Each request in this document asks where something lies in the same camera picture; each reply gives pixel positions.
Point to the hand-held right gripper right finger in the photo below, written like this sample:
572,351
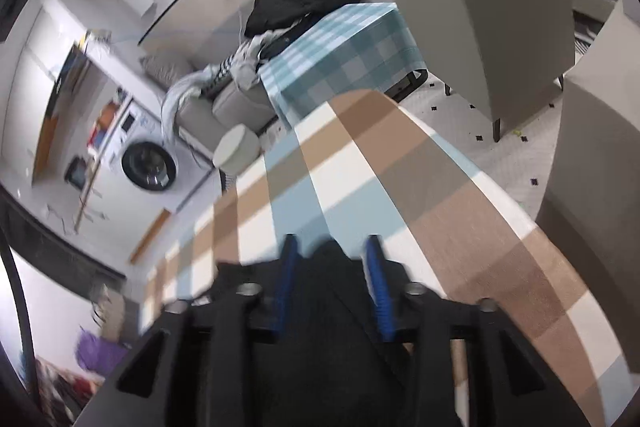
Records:
378,292

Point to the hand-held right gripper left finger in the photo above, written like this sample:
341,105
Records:
287,287

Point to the black knit shirt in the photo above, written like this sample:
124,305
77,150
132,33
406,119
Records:
330,332

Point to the white grey clothes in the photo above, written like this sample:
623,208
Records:
255,52

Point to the brown checked tablecloth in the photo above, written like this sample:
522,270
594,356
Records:
400,182

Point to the round white stool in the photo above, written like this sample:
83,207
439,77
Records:
235,147

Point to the white washing machine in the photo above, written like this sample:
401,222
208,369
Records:
150,167

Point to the grey sofa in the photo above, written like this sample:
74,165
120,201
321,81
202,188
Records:
235,104

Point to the purple bag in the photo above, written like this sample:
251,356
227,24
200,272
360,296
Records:
100,352

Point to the white cloth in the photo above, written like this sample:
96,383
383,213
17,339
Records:
175,102

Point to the houndstooth cloth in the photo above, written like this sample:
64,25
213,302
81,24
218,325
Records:
220,74

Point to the blue checked tablecloth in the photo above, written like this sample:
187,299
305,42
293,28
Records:
340,57

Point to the black pot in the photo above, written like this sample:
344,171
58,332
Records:
76,172

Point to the grey cabinet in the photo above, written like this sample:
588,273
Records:
595,157

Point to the grey nightstand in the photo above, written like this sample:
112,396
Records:
500,47

